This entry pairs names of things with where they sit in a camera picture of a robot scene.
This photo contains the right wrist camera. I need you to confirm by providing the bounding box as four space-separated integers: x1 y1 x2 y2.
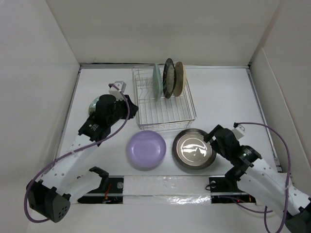
232 122 245 140

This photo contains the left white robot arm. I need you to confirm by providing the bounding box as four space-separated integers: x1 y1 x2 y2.
23 93 138 223

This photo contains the purple plastic plate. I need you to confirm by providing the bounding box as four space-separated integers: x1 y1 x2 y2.
126 130 167 169

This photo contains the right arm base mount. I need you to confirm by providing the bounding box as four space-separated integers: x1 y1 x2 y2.
205 176 256 204

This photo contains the clear glass plate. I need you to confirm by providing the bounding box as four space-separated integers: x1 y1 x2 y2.
88 97 99 116

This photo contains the light green rectangular dish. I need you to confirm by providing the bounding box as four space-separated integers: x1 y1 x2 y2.
152 64 163 101

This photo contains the dark striped rim plate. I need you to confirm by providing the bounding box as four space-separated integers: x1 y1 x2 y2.
162 58 176 99

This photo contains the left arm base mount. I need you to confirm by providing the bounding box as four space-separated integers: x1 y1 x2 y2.
78 176 124 204

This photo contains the brown rim cream bowl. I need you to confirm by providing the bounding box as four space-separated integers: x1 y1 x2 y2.
172 128 216 170

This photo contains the beige wooden plate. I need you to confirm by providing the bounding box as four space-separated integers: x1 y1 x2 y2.
173 62 187 97

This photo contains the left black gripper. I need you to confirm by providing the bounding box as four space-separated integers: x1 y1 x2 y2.
108 95 138 126

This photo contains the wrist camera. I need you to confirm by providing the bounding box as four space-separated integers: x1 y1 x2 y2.
232 122 245 140
108 81 126 100

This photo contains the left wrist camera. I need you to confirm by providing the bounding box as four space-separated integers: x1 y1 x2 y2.
108 81 126 100

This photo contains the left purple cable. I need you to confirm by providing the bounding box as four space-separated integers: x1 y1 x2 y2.
24 83 129 223

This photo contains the wire dish rack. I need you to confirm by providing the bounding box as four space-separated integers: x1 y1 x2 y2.
132 65 197 131

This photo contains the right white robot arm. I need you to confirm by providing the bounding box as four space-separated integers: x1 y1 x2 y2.
204 123 311 233

